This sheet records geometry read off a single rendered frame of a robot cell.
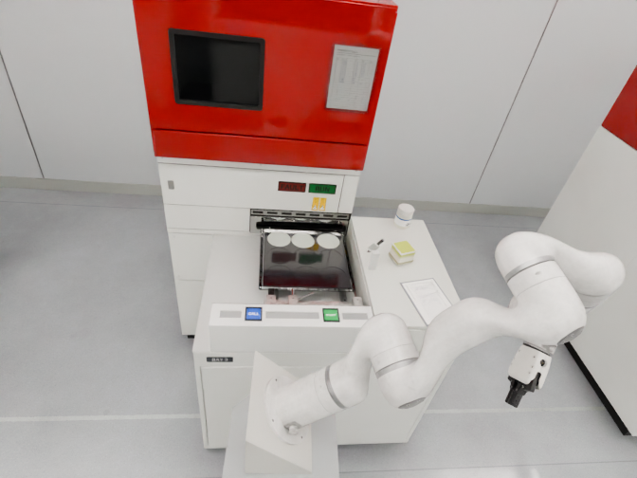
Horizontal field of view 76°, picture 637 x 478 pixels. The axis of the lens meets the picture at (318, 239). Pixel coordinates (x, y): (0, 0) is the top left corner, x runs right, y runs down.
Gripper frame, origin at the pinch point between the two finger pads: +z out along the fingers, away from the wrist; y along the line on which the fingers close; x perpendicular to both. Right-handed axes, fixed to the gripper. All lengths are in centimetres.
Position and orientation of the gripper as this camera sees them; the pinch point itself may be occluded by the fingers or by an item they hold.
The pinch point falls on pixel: (513, 398)
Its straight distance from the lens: 135.8
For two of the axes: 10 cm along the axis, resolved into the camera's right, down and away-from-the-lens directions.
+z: -4.6, 8.8, -0.8
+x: -8.8, -4.7, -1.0
